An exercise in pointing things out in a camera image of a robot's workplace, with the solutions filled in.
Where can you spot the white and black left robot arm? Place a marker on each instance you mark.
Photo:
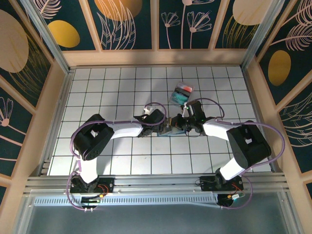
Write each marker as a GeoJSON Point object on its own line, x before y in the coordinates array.
{"type": "Point", "coordinates": [126, 129]}

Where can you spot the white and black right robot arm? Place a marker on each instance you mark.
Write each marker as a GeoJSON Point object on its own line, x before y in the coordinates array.
{"type": "Point", "coordinates": [217, 129]}

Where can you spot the teal card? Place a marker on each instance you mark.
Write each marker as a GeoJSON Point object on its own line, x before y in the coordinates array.
{"type": "Point", "coordinates": [179, 99]}

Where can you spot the dark striped card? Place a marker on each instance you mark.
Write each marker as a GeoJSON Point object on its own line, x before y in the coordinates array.
{"type": "Point", "coordinates": [181, 92]}

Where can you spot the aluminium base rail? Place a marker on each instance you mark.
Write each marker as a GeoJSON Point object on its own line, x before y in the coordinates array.
{"type": "Point", "coordinates": [156, 181]}

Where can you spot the aluminium side rail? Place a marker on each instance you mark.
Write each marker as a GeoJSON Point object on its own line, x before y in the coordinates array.
{"type": "Point", "coordinates": [56, 122]}
{"type": "Point", "coordinates": [253, 97]}

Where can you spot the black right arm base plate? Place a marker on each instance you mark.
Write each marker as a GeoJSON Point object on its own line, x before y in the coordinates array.
{"type": "Point", "coordinates": [206, 186]}

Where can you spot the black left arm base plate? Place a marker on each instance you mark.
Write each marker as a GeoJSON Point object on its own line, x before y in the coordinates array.
{"type": "Point", "coordinates": [109, 182]}

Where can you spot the aluminium corner post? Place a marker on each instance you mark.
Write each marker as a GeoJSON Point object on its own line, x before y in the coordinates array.
{"type": "Point", "coordinates": [259, 36]}
{"type": "Point", "coordinates": [55, 50]}

